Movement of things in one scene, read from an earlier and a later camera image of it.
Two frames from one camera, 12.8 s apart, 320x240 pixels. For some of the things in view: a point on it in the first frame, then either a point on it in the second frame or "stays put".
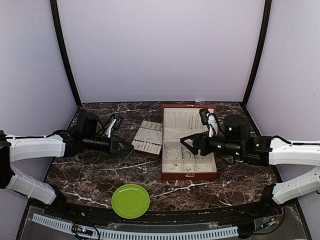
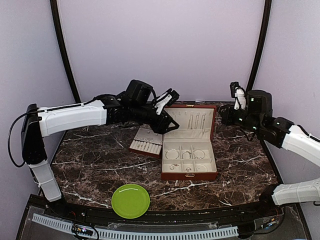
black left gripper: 115,144 → 160,126
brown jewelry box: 178,162 stays put
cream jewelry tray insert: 149,139 stays put
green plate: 130,201 stays put
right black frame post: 265,21 stays put
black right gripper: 197,138 → 227,118
